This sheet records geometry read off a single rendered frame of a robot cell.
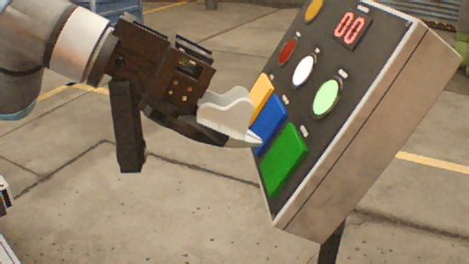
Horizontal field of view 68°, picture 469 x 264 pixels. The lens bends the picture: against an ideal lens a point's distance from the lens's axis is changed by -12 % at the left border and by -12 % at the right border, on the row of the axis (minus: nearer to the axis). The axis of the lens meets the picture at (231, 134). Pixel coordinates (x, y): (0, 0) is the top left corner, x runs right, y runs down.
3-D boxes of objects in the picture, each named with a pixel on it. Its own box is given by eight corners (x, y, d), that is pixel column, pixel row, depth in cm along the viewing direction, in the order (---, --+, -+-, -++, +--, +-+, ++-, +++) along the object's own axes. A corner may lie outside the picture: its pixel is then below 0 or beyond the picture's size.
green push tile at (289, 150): (268, 197, 47) (302, 149, 44) (258, 164, 53) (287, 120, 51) (280, 202, 47) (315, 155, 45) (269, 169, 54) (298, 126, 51)
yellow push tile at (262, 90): (246, 125, 64) (269, 86, 61) (240, 107, 71) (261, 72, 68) (255, 129, 65) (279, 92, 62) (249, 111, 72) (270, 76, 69)
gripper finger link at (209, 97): (281, 111, 46) (212, 76, 43) (255, 150, 48) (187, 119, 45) (276, 101, 48) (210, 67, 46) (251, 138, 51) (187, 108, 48)
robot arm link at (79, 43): (42, 79, 37) (64, 57, 44) (81, 97, 38) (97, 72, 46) (68, 13, 34) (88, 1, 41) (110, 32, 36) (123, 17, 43)
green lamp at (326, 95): (309, 120, 45) (311, 84, 43) (314, 104, 49) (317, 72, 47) (335, 124, 44) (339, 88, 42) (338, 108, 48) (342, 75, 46)
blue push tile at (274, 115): (255, 155, 56) (283, 112, 53) (248, 131, 62) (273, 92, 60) (265, 160, 56) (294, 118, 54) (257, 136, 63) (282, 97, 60)
